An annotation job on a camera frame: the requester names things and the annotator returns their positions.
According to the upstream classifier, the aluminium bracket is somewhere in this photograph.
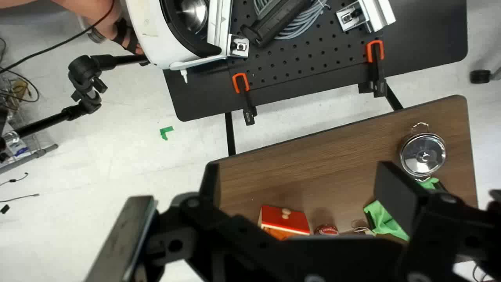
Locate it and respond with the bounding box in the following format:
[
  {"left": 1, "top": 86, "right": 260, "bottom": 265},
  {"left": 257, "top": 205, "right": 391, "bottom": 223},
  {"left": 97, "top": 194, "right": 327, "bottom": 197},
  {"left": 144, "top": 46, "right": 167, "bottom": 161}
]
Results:
[{"left": 335, "top": 0, "right": 397, "bottom": 33}]

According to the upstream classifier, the person hand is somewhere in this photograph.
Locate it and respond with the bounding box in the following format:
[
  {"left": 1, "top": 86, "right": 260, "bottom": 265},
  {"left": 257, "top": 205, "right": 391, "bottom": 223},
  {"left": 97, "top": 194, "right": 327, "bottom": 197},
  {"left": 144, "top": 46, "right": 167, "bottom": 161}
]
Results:
[{"left": 103, "top": 13, "right": 145, "bottom": 56}]

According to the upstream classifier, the black pegboard table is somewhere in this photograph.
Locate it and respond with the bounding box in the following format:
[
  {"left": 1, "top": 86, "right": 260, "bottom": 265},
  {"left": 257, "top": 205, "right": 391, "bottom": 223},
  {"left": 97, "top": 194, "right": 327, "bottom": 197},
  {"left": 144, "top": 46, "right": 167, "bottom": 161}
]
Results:
[{"left": 163, "top": 0, "right": 468, "bottom": 157}]

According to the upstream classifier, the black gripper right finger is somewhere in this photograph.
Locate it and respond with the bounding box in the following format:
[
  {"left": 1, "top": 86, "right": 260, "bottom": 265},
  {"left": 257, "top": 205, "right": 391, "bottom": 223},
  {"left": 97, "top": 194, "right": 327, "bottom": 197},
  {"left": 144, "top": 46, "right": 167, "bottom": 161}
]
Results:
[{"left": 374, "top": 161, "right": 468, "bottom": 282}]

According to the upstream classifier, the silver pot with lid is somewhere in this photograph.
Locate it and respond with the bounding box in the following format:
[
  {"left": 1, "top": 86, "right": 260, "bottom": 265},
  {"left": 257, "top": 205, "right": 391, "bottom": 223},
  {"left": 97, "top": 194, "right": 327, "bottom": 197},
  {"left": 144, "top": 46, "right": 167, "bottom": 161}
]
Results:
[{"left": 397, "top": 121, "right": 449, "bottom": 177}]

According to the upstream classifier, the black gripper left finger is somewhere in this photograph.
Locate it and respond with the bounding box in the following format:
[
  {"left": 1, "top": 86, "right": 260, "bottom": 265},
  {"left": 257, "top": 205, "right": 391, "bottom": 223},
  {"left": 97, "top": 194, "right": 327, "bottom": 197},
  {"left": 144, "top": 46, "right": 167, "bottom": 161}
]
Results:
[{"left": 84, "top": 193, "right": 217, "bottom": 282}]

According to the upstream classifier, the black tripod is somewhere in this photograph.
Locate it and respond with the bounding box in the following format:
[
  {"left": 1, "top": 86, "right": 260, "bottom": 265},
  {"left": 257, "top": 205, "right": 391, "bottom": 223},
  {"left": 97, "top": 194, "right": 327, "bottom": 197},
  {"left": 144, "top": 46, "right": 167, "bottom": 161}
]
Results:
[{"left": 0, "top": 53, "right": 150, "bottom": 154}]

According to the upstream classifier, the black clamp orange handle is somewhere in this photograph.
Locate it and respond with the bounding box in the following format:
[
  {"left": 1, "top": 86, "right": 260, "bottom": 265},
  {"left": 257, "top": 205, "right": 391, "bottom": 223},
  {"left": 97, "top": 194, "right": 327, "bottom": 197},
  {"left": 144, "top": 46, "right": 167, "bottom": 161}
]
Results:
[
  {"left": 230, "top": 71, "right": 258, "bottom": 127},
  {"left": 357, "top": 39, "right": 390, "bottom": 99}
]

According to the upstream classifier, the person forearm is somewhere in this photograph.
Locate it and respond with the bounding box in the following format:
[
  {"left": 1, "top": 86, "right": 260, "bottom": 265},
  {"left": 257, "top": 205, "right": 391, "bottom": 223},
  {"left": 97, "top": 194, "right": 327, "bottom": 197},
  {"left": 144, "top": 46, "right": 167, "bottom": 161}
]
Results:
[{"left": 51, "top": 0, "right": 119, "bottom": 44}]

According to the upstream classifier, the yellow cable tangle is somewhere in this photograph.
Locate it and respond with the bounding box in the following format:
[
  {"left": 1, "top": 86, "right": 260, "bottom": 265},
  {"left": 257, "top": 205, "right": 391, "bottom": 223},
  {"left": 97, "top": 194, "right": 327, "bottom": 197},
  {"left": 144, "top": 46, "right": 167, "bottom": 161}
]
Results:
[{"left": 0, "top": 69, "right": 40, "bottom": 114}]

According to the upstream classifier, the grey metal bar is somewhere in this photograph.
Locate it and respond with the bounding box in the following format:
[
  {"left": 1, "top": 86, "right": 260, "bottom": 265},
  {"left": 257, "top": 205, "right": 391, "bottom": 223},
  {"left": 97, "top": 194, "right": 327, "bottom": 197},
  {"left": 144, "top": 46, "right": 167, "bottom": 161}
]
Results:
[{"left": 0, "top": 143, "right": 61, "bottom": 176}]

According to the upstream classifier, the green tape floor marker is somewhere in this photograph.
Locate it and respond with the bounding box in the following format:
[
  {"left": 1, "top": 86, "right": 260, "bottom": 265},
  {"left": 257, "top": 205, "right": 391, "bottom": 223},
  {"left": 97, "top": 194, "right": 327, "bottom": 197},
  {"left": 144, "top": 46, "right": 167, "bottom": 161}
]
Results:
[{"left": 158, "top": 125, "right": 175, "bottom": 143}]

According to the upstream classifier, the dark wood table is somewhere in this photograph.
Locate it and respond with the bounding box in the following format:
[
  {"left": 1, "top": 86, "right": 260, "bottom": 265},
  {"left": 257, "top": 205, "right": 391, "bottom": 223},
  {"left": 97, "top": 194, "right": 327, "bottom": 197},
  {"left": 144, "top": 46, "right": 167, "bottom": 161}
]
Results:
[{"left": 200, "top": 94, "right": 479, "bottom": 248}]

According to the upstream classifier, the green cloth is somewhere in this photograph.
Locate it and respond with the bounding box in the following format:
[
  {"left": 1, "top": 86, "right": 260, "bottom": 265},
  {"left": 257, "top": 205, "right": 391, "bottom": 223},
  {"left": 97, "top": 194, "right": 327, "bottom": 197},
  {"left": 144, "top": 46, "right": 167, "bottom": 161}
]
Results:
[{"left": 363, "top": 176, "right": 443, "bottom": 244}]

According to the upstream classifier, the black thin cable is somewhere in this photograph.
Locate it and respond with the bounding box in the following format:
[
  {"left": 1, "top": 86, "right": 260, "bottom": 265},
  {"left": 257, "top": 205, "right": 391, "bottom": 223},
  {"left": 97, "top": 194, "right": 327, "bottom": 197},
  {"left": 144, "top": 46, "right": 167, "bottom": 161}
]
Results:
[{"left": 0, "top": 0, "right": 117, "bottom": 75}]

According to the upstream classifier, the red drawer with wooden knob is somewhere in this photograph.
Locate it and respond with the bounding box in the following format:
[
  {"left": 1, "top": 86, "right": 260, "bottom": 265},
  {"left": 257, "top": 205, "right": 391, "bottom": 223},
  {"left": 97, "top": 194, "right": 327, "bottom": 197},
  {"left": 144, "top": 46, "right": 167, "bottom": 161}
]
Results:
[{"left": 258, "top": 204, "right": 313, "bottom": 241}]

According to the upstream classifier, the grey cable bundle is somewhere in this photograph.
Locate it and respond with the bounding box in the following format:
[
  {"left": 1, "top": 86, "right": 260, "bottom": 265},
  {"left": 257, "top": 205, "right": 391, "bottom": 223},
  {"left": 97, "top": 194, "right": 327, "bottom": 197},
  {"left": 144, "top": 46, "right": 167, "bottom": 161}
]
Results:
[{"left": 274, "top": 0, "right": 332, "bottom": 42}]

